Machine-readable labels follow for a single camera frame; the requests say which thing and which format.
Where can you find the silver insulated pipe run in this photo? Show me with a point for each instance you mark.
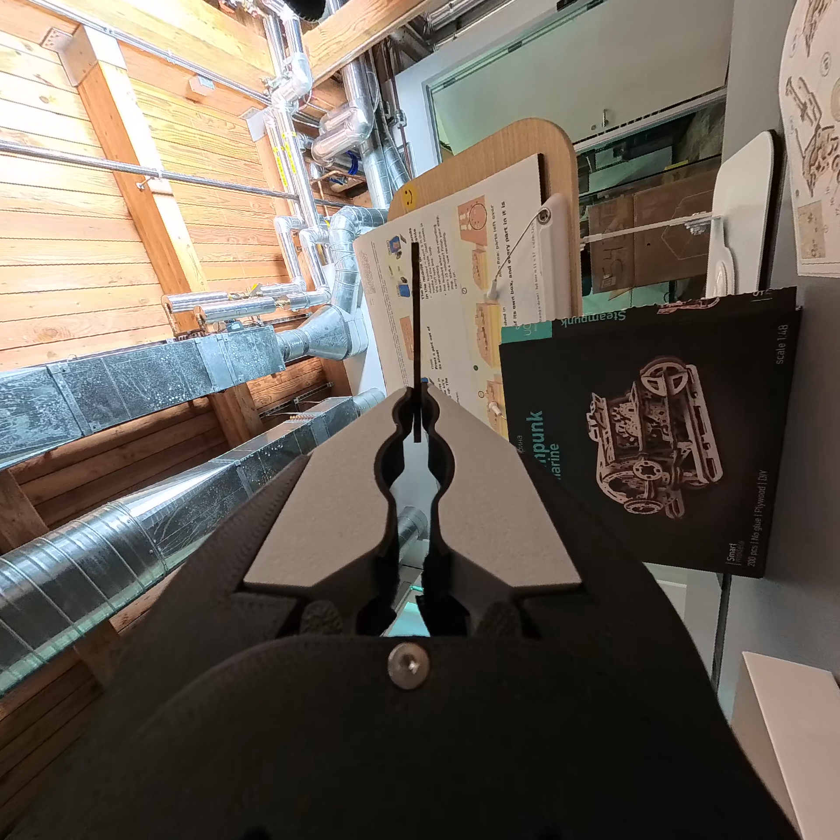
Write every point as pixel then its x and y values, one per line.
pixel 289 131

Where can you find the rectangular metal air duct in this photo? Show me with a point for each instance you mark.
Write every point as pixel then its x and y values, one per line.
pixel 131 387

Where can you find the rounded wooden board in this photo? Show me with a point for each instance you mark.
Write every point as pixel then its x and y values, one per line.
pixel 499 141

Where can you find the horizontal silver pipe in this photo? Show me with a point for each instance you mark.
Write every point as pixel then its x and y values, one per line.
pixel 229 303

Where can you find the round metal air duct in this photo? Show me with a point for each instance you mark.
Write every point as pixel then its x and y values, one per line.
pixel 98 558

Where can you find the white rounded board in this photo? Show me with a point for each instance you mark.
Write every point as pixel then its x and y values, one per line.
pixel 748 197

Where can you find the white poster clip bar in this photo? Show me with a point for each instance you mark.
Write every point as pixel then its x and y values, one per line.
pixel 561 262

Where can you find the large spiral metal duct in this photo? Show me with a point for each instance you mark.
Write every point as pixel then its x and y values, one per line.
pixel 380 164

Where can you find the printed instruction sheet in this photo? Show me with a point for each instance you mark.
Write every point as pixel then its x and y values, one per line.
pixel 814 164

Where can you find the metal bracket with clear rod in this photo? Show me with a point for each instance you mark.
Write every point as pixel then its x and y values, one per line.
pixel 702 223

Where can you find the white cardboard box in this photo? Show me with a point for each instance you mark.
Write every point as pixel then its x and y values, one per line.
pixel 787 722

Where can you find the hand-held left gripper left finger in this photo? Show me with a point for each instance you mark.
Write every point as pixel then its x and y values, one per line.
pixel 321 518

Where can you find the thin metal conduit rod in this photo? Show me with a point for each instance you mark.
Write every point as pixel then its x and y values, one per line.
pixel 197 178

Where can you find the metal duct reducer elbow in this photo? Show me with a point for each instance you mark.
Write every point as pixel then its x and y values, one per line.
pixel 348 262

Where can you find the yellow smiley sticker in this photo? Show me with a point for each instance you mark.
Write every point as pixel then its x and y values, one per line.
pixel 409 197

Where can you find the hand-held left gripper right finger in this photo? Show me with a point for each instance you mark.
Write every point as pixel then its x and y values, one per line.
pixel 505 525

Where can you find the dark model kit box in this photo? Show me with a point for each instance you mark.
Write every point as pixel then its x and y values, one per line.
pixel 722 367

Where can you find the illustrated instruction poster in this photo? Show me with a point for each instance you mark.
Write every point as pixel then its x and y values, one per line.
pixel 446 262

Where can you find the thin dark wooden strip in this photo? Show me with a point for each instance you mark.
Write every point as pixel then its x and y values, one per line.
pixel 417 315

